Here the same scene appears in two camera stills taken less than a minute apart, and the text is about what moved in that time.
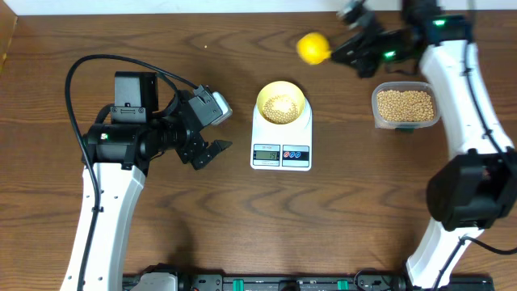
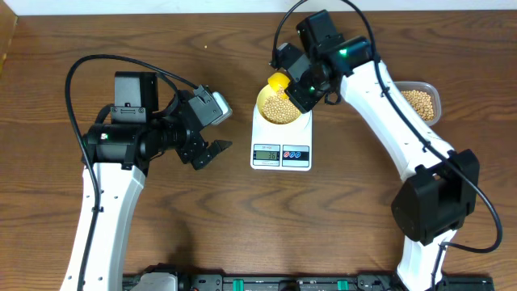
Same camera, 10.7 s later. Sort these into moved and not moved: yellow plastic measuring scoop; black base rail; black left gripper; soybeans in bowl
Moved: yellow plastic measuring scoop
Not moved: black left gripper; black base rail; soybeans in bowl
